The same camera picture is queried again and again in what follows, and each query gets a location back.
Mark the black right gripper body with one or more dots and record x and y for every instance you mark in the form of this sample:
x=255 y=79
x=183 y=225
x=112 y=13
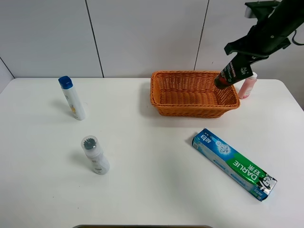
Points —
x=276 y=20

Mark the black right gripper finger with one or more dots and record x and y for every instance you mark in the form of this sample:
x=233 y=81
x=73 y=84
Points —
x=254 y=59
x=241 y=45

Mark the orange wicker basket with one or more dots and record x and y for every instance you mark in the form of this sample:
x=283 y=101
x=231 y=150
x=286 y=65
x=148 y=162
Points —
x=191 y=94

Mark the Darlie toothpaste box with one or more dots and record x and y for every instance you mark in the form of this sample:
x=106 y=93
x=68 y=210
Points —
x=243 y=171

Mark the pink bottle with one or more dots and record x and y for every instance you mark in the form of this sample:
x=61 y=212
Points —
x=247 y=86

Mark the white bottle blue cap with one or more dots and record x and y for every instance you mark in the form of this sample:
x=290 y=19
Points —
x=72 y=97

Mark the white bottle clear cap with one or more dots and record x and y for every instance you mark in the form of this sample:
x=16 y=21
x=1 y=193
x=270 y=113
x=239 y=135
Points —
x=95 y=154

